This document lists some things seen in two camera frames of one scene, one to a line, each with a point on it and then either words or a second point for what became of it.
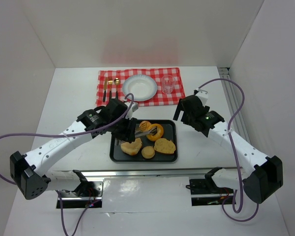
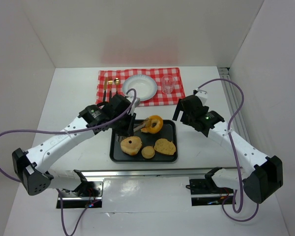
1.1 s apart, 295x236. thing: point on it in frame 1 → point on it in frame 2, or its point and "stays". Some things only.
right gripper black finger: [179, 109] stays
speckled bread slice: [163, 145] stays
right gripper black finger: [185, 117] stays
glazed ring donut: [159, 133] → [153, 119]
